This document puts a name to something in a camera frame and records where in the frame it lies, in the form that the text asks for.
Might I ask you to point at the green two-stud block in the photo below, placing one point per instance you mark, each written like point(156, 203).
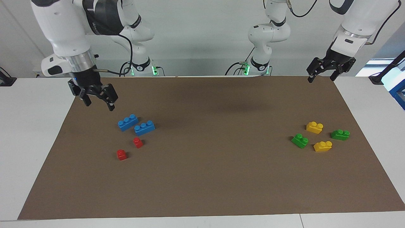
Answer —
point(340, 135)
point(299, 141)

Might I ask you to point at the brown table mat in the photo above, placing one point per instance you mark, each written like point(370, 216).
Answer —
point(202, 177)

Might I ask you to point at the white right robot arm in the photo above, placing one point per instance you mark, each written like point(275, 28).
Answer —
point(60, 28)

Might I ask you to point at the black angled stand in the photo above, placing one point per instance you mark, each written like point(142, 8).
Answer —
point(378, 78)

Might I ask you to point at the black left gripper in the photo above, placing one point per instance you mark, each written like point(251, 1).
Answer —
point(337, 60)

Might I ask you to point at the blue three-stud block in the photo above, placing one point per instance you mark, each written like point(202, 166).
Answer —
point(144, 129)
point(127, 123)

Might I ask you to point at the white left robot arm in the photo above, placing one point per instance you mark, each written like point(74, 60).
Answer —
point(360, 19)

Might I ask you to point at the blue frame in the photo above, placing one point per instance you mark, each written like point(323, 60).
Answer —
point(399, 91)

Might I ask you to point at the yellow two-stud block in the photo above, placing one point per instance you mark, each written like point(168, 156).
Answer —
point(322, 147)
point(314, 128)

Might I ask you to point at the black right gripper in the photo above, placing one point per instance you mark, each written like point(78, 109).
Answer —
point(87, 82)

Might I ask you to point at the red one-stud block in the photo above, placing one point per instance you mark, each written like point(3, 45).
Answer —
point(121, 155)
point(138, 143)

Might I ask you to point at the black table clamp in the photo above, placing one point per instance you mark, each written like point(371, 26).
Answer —
point(7, 80)

